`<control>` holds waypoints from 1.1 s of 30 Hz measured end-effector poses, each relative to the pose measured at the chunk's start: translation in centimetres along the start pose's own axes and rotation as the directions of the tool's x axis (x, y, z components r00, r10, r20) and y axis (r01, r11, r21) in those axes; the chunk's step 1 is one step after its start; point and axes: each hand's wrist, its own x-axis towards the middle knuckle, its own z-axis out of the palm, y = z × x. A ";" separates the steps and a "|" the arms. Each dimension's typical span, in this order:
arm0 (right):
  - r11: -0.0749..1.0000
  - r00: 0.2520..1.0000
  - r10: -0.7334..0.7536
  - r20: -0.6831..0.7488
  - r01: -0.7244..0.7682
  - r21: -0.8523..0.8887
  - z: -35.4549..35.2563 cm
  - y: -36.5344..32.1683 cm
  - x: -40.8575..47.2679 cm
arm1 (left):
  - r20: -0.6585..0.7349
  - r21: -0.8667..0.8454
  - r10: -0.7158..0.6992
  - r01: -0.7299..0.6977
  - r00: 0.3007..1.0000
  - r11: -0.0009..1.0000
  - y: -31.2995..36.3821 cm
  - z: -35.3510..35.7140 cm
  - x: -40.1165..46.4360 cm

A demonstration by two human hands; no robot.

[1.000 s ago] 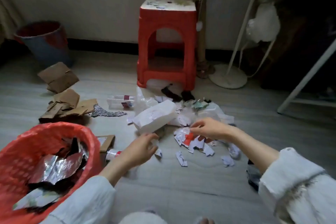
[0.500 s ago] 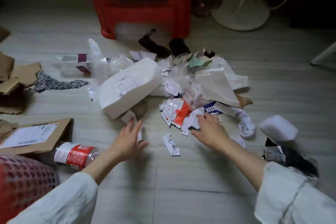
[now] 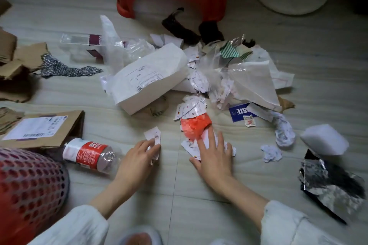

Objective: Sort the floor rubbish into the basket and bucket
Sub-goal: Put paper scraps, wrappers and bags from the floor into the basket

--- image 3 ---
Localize brown labelled cardboard mailer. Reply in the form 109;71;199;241
0;109;85;150

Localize blue card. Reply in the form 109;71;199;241
229;103;258;123

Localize white left sleeve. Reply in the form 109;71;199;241
27;204;110;245

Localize person's right forearm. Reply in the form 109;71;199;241
221;177;269;231

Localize person's right hand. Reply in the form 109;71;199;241
189;126;233;194

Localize person's left forearm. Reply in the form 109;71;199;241
89;173;138;219

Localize orange plastic scrap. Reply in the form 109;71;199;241
180;113;213;142

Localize white right sleeve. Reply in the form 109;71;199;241
260;200;348;245

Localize white parcel bag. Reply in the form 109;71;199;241
110;42;190;116

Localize pile of mixed scrap litter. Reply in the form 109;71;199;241
172;46;239;159

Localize person's left hand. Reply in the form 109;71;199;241
113;138;161;188

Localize torn cardboard pieces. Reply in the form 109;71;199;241
0;28;49;103

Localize silver foil bag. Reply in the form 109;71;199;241
298;149;366;224

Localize red-lined waste basket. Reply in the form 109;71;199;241
0;147;71;245

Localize white foam block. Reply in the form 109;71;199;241
300;124;350;156

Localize white left slipper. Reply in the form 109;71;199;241
119;226;163;245

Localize person's left foot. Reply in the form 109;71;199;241
126;232;153;245

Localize black mesh piece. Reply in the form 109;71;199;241
198;21;225;43
161;7;201;44

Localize clear plastic box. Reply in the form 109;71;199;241
59;33;127;62

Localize black white patterned cloth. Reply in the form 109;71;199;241
40;53;103;78

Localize plastic bottle red label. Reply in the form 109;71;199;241
62;137;121;174

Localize white sleeve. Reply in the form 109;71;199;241
260;200;348;245
27;204;110;245

